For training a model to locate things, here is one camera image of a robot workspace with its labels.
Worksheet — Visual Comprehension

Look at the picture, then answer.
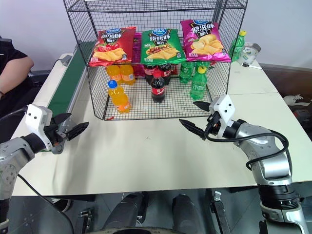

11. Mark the red and black tool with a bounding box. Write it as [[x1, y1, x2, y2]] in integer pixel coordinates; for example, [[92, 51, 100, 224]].
[[292, 109, 309, 118]]

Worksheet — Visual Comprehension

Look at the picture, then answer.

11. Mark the orange soda bottle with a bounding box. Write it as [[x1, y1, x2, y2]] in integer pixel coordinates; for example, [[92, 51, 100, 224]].
[[105, 64, 122, 85], [107, 79, 131, 115], [119, 63, 137, 86]]

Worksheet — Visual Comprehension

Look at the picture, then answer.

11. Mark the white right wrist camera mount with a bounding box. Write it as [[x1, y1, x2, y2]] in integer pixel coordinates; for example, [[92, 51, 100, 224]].
[[209, 94, 236, 143]]

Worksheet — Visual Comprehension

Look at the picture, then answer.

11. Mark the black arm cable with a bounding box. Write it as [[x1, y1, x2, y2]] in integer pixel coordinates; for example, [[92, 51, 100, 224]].
[[0, 106, 28, 122], [204, 121, 293, 172]]

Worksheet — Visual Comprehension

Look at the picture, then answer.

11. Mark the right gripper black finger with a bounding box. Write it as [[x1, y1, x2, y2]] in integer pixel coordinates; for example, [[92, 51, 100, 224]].
[[193, 100, 212, 113], [178, 118, 209, 141]]

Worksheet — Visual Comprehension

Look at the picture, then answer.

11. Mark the green potato chips bag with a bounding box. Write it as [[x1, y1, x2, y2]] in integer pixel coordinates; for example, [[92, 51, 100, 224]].
[[139, 28, 186, 65]]

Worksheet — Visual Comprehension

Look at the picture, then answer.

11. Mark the red potato chips bag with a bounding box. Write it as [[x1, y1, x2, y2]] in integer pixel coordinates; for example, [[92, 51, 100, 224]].
[[88, 26, 137, 68]]

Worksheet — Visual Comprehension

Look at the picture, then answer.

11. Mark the green conveyor belt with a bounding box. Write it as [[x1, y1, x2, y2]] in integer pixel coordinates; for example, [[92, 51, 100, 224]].
[[39, 40, 96, 153]]

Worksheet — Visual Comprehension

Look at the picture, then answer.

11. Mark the cola bottle red label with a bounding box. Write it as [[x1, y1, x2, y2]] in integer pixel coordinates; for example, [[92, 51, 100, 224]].
[[158, 62, 173, 86], [144, 63, 156, 85], [150, 72, 167, 104]]

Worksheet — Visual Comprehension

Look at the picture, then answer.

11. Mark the green lemon soda bottle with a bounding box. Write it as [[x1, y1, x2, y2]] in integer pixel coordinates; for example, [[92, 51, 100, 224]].
[[179, 61, 197, 84], [195, 60, 211, 72], [190, 65, 210, 101], [228, 30, 248, 63]]

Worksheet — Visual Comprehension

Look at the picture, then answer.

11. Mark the black wire mesh rack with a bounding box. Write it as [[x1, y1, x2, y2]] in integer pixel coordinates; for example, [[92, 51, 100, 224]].
[[62, 0, 250, 121]]

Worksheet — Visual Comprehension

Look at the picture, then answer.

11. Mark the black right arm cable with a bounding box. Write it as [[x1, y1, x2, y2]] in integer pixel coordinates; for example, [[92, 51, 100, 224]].
[[204, 121, 293, 172]]

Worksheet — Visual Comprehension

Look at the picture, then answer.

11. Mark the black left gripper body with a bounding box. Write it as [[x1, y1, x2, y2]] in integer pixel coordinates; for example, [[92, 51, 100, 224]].
[[43, 114, 75, 155]]

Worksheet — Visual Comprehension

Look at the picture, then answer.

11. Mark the magenta potato chips bag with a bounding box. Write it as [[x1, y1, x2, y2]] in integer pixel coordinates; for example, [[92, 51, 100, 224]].
[[180, 18, 232, 63]]

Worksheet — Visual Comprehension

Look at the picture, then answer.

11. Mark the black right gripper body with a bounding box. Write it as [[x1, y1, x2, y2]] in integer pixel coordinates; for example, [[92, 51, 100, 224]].
[[206, 111, 222, 137]]

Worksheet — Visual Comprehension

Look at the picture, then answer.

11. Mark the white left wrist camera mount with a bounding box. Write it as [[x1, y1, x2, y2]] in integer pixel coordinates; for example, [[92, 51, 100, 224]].
[[25, 104, 53, 151]]

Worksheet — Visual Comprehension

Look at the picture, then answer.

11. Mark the black strap with buckle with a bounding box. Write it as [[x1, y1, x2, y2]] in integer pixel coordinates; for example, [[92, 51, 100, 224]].
[[78, 207, 96, 231], [210, 191, 231, 234]]

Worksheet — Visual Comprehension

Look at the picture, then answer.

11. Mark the dark rounded shape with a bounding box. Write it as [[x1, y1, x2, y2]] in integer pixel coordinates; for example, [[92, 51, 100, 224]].
[[103, 192, 150, 234], [172, 193, 204, 234]]

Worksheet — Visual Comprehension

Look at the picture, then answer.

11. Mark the person's dark shirt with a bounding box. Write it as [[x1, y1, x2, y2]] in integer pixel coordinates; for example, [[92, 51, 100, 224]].
[[0, 36, 41, 144]]

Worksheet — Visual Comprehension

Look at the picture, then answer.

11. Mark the white marker pen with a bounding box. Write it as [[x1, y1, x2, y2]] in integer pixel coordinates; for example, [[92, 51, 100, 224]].
[[241, 62, 264, 71]]

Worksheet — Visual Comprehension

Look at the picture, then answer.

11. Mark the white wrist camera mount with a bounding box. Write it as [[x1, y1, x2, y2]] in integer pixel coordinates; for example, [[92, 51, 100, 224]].
[[25, 104, 53, 151], [209, 94, 236, 143]]

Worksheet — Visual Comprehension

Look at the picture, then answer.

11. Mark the thin black cable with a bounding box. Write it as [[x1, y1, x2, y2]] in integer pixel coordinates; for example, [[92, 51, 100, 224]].
[[16, 174, 75, 234]]

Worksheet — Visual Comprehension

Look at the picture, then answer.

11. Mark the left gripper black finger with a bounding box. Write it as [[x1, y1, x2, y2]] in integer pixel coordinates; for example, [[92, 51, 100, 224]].
[[65, 122, 90, 142], [53, 112, 72, 125]]

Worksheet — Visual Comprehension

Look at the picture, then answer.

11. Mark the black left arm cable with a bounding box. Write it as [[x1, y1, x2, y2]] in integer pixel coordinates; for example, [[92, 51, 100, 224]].
[[0, 106, 28, 122]]

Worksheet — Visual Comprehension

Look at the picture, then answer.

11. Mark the magenta snack bag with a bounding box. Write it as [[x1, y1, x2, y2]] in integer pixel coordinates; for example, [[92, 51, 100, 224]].
[[132, 32, 146, 79]]

